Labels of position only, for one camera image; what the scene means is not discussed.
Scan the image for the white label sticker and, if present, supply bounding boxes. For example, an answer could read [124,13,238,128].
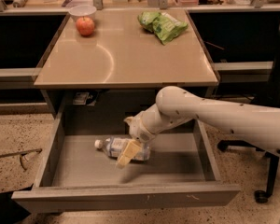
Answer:
[73,92,89,105]

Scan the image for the open grey drawer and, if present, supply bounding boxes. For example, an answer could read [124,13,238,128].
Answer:
[11,91,241,214]

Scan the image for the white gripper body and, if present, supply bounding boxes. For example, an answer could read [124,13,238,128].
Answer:
[124,112,155,144]

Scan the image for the black office chair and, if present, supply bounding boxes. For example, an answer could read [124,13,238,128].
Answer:
[217,23,280,203]

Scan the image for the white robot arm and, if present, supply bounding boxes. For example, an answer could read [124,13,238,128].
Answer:
[124,86,280,166]

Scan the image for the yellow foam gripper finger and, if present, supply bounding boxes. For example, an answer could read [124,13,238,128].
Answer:
[116,140,142,169]

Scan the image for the white plastic bowl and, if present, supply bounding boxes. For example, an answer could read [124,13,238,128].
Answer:
[69,5,97,21]

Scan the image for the grey cabinet with counter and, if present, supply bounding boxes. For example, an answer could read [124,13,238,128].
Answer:
[33,7,221,119]

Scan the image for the green chip bag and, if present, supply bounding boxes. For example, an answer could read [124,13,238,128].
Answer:
[137,11,188,45]

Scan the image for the thin rod on floor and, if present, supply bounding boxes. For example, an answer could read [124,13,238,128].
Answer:
[0,148,42,170]

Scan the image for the blue plastic water bottle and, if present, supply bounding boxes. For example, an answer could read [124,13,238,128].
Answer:
[94,136,150,161]

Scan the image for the red apple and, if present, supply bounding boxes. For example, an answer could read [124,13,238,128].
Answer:
[76,17,95,36]

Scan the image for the black object bottom left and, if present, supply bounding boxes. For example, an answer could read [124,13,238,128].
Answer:
[0,191,31,224]

